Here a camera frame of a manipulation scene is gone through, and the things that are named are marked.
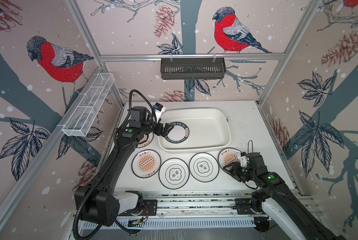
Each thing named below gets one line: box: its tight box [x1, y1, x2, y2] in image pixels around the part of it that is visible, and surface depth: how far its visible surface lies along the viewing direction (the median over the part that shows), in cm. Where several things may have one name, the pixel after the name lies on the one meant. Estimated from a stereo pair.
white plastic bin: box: [157, 107, 232, 153], surface depth 104 cm
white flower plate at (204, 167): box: [189, 152, 220, 183], surface depth 89 cm
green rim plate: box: [164, 121, 190, 144], surface depth 102 cm
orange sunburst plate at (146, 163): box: [131, 149, 162, 179], surface depth 90 cm
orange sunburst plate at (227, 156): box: [218, 147, 241, 169], surface depth 94 cm
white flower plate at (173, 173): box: [158, 158, 190, 190], surface depth 87 cm
